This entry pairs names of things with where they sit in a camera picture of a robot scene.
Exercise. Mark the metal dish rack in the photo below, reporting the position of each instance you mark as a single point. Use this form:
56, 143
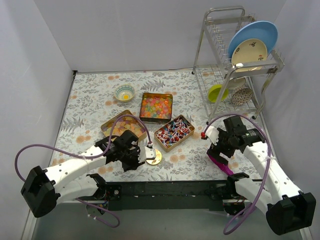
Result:
213, 63

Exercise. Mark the tin of lollipops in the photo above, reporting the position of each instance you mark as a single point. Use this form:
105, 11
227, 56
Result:
174, 133

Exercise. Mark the floral tablecloth mat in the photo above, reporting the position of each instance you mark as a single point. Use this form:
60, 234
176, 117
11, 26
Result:
92, 103

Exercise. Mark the blue plate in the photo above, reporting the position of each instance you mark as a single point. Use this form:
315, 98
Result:
264, 31

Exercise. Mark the lime green bowl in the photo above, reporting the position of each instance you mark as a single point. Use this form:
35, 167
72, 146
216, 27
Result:
214, 91

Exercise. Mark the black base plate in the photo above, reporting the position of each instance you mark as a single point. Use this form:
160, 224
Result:
168, 195

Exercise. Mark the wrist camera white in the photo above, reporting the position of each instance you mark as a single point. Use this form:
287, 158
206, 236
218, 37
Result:
210, 133
146, 153

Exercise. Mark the cream plate with flowers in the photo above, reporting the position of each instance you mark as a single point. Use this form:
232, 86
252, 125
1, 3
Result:
250, 50

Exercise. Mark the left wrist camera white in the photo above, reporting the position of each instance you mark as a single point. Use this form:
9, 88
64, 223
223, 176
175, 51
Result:
146, 153

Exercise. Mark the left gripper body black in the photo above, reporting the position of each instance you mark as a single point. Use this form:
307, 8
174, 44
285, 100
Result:
135, 158

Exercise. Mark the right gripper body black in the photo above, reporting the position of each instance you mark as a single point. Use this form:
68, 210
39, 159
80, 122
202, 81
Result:
219, 151

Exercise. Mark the patterned dark bowl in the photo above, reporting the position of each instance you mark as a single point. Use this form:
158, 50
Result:
241, 95

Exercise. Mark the patterned ceramic bowl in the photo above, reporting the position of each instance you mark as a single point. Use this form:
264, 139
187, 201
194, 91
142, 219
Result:
124, 93

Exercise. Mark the tin of star candies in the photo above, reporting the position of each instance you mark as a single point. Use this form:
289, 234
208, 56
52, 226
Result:
156, 107

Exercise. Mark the white bowl in rack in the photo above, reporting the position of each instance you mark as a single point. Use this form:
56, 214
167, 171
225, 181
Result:
235, 83

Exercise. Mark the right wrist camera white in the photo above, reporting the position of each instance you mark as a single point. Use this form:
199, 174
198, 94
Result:
210, 133

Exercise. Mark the magenta plastic scoop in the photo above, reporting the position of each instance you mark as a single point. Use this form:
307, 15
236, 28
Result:
222, 167

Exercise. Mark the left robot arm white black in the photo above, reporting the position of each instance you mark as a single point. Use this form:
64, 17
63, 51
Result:
43, 189

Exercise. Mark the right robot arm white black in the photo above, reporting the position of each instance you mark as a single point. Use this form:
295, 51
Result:
286, 207

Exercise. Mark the gold round tin lid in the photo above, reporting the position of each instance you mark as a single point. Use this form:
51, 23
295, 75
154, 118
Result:
156, 160

